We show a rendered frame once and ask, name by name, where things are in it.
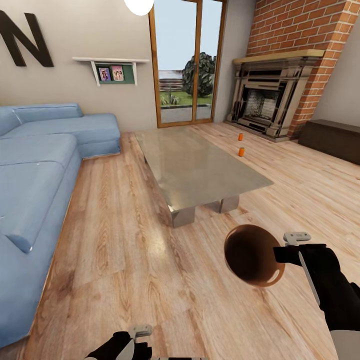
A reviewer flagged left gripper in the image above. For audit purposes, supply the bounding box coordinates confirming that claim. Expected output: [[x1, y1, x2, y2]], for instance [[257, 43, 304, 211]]
[[132, 342, 152, 360]]

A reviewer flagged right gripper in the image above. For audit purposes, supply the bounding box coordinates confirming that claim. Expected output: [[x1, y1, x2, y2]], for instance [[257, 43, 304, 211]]
[[273, 245, 300, 266]]

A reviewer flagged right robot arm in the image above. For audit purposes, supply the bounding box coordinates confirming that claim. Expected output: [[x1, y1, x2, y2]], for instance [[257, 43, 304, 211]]
[[273, 232, 360, 360]]

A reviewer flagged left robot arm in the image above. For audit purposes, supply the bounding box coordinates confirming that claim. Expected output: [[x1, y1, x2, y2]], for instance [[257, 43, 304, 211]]
[[83, 324, 153, 360]]

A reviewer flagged trash can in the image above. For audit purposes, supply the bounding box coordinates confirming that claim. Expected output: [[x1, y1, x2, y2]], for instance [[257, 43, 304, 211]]
[[223, 224, 286, 288]]

